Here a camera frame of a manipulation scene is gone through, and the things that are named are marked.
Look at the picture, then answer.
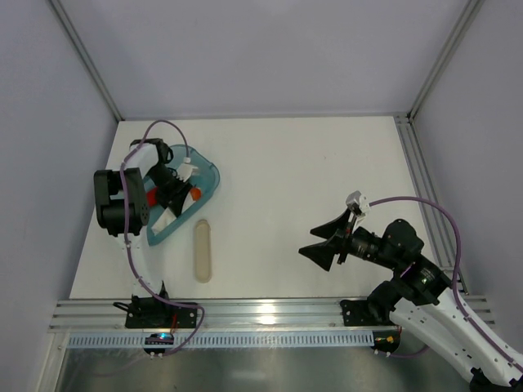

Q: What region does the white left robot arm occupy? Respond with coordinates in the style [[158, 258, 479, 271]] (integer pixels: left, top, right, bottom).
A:
[[94, 138, 197, 328]]

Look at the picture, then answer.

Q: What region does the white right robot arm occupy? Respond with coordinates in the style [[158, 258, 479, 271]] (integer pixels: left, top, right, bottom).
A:
[[298, 207, 522, 391]]

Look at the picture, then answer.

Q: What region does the white paper napkin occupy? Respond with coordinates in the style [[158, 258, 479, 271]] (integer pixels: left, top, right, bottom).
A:
[[151, 193, 194, 236]]

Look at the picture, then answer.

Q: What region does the red flat plastic object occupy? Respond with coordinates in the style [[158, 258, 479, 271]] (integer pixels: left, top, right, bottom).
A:
[[146, 187, 158, 207]]

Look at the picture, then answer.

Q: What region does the teal translucent plastic bin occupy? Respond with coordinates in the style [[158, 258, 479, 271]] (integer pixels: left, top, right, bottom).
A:
[[146, 146, 221, 247]]

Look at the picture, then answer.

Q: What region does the aluminium front rail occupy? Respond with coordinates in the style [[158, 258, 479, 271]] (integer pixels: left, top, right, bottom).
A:
[[48, 296, 498, 334]]

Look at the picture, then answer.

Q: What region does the aluminium right side rail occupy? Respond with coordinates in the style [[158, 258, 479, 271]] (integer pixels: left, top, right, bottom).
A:
[[394, 114, 455, 272]]

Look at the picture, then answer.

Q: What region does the orange plastic spoon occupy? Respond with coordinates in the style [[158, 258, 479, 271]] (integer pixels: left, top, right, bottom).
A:
[[190, 187, 202, 201]]

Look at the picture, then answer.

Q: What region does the slotted cable duct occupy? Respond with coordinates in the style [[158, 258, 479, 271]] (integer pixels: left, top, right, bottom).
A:
[[67, 330, 374, 350]]

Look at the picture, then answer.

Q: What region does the aluminium rail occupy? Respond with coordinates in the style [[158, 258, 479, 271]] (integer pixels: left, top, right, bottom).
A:
[[48, 296, 498, 334], [394, 114, 455, 272]]

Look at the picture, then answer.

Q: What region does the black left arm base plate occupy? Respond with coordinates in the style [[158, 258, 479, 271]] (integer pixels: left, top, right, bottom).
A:
[[112, 283, 199, 329]]

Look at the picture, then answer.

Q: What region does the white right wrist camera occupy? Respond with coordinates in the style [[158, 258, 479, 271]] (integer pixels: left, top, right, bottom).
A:
[[346, 190, 371, 219]]

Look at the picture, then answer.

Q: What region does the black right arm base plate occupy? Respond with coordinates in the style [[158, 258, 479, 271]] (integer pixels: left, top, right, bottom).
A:
[[340, 281, 401, 327]]

